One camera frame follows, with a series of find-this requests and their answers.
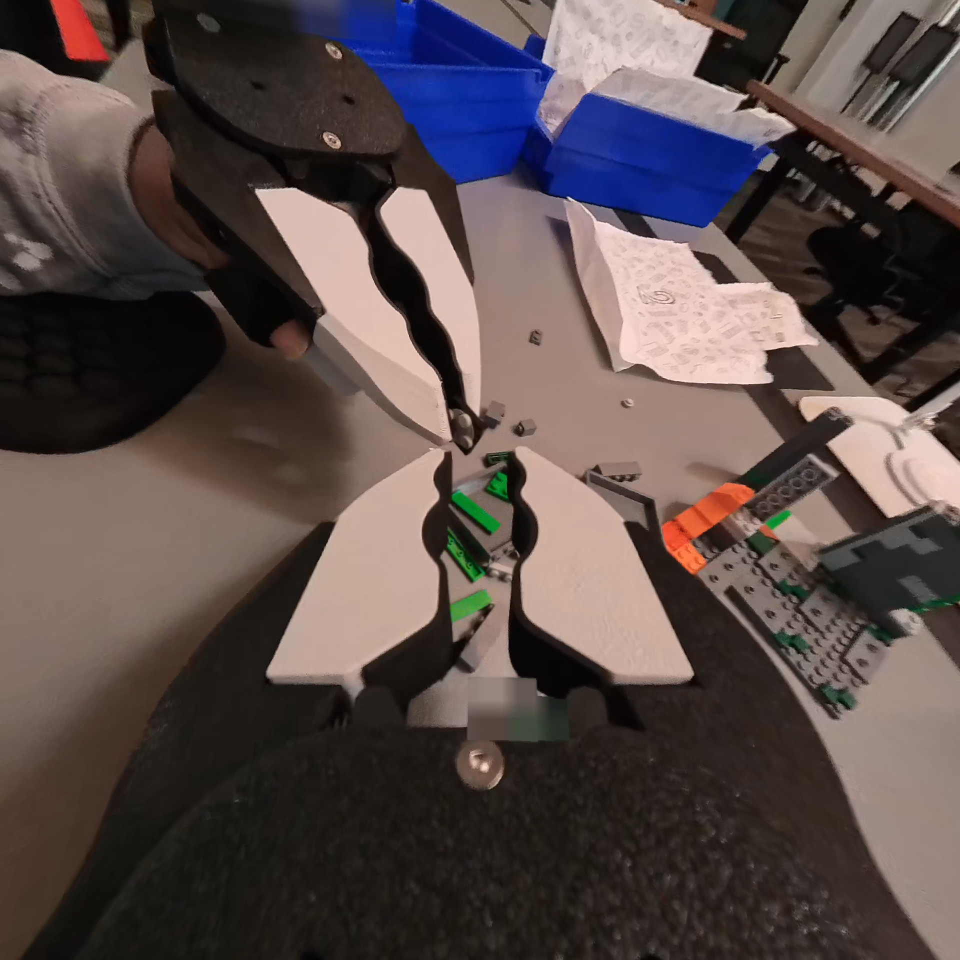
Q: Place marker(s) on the person's left hand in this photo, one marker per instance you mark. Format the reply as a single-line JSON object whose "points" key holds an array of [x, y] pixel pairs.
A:
{"points": [[173, 210]]}

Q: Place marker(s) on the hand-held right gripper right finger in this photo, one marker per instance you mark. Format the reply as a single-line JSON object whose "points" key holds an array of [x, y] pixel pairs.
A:
{"points": [[608, 600]]}

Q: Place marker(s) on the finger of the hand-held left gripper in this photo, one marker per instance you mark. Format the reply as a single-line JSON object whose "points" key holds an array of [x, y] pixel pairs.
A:
{"points": [[353, 285], [443, 285]]}

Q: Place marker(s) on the blue storage bin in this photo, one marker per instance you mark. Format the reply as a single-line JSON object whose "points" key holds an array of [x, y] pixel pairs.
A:
{"points": [[450, 90], [660, 165]]}

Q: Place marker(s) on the grey lego brick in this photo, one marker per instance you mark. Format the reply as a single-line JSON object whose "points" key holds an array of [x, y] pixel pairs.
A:
{"points": [[615, 471]]}

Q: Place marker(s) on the dark grey lego window frame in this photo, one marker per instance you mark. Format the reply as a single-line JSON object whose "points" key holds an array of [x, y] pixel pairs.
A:
{"points": [[627, 498]]}

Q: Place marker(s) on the orange lego slope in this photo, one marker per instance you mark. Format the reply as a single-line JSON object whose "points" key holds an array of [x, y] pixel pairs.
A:
{"points": [[698, 528]]}

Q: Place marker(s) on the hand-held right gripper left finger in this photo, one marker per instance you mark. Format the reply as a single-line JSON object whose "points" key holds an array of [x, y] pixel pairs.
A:
{"points": [[353, 600]]}

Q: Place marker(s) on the orange traffic cone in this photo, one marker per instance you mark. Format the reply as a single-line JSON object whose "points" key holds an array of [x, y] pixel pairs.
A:
{"points": [[78, 27]]}

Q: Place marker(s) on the grey lego baseplate build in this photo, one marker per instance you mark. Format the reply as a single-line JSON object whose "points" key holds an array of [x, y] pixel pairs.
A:
{"points": [[893, 558], [795, 615]]}

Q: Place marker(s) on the dark blue-grey lego bar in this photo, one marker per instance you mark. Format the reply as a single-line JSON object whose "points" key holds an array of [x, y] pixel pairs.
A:
{"points": [[792, 458]]}

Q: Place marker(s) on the person's left forearm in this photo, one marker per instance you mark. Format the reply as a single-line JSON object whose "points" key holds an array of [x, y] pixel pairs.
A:
{"points": [[75, 180]]}

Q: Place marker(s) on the white printed paper bag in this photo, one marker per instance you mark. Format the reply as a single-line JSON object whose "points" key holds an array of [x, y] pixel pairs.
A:
{"points": [[773, 318], [660, 300]]}

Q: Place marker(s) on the green lego plate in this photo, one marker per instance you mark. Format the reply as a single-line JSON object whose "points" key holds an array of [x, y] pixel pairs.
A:
{"points": [[470, 605], [473, 510]]}

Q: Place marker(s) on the light grey holed lego plate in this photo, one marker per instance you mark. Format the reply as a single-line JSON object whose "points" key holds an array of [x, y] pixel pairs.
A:
{"points": [[503, 555]]}

